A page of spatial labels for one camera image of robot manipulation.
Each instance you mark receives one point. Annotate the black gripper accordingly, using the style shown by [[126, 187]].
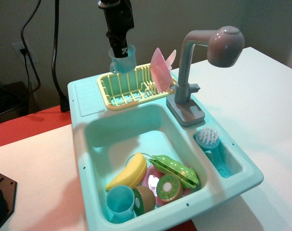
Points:
[[119, 19]]

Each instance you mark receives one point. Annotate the blue toy cup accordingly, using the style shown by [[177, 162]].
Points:
[[125, 64], [120, 202]]

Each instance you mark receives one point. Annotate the yellow dish drying rack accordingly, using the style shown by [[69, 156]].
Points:
[[123, 90]]

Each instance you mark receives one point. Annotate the teal toy sink unit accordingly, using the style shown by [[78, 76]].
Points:
[[105, 140]]

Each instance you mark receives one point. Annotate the pink toy plate in sink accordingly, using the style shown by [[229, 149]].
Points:
[[151, 179]]

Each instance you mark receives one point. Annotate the blue toy cup in sink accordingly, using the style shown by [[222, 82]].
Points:
[[120, 202]]

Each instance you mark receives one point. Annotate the pink toy plate front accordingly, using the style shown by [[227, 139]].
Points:
[[160, 73]]

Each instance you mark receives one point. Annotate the pink toy plate back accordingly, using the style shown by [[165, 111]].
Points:
[[169, 61]]

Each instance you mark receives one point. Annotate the grey toy faucet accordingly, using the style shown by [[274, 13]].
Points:
[[224, 47]]

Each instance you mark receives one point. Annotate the blue dish brush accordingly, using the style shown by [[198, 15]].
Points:
[[208, 139]]

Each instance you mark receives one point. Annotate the yellow toy banana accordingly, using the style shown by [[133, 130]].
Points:
[[131, 175]]

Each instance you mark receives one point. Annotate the green toy pea pod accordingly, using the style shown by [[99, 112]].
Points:
[[187, 176]]

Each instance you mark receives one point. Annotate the toy kiwi half right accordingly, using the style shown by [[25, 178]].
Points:
[[169, 188]]

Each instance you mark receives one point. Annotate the toy kiwi half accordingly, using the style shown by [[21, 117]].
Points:
[[169, 188], [144, 200]]

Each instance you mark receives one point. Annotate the toy kiwi half left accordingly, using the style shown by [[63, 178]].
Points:
[[144, 200]]

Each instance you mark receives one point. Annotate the white wall outlet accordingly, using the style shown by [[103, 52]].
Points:
[[20, 50]]

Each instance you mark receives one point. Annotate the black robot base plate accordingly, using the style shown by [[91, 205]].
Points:
[[8, 188]]

